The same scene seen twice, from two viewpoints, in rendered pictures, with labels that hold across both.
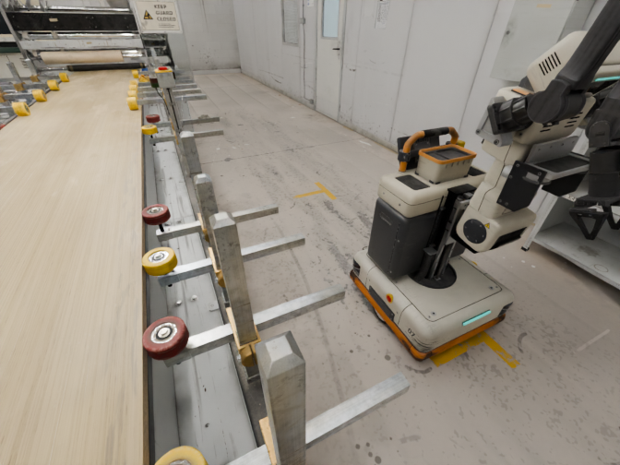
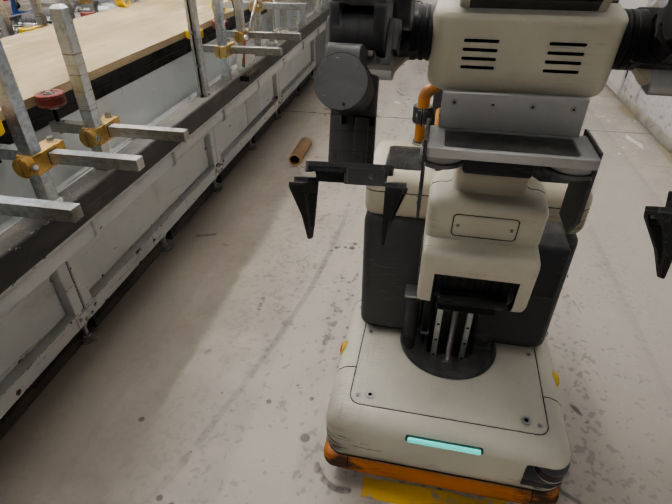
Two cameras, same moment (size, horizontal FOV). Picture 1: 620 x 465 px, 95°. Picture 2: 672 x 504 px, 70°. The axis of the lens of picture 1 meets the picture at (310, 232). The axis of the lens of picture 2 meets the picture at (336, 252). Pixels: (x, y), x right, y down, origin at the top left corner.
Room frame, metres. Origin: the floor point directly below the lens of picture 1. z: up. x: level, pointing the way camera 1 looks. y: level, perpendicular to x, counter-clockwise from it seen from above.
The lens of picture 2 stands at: (0.15, -1.02, 1.33)
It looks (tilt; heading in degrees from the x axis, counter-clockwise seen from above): 35 degrees down; 37
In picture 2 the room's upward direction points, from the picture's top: straight up
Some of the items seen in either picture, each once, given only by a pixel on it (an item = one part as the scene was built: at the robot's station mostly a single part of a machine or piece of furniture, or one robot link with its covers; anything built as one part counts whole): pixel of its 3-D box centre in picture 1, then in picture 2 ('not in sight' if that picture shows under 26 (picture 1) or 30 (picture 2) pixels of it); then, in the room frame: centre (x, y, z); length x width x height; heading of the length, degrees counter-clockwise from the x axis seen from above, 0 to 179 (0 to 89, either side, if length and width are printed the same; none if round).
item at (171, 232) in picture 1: (221, 221); (118, 131); (0.87, 0.33, 0.81); 0.43 x 0.03 x 0.04; 116
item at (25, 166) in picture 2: (222, 265); (40, 158); (0.61, 0.25, 0.83); 0.14 x 0.06 x 0.05; 26
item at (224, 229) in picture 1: (242, 315); not in sight; (0.36, 0.13, 0.92); 0.04 x 0.04 x 0.48; 26
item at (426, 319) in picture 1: (423, 284); (442, 370); (1.17, -0.68, 0.16); 0.67 x 0.64 x 0.25; 25
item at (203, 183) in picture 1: (220, 256); (26, 141); (0.59, 0.24, 0.88); 0.04 x 0.04 x 0.48; 26
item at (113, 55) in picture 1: (104, 56); not in sight; (4.04, 2.53, 1.05); 1.43 x 0.12 x 0.12; 116
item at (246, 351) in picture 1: (244, 333); not in sight; (0.38, 0.14, 0.83); 0.14 x 0.06 x 0.05; 26
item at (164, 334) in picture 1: (171, 347); not in sight; (0.33, 0.29, 0.85); 0.08 x 0.08 x 0.11
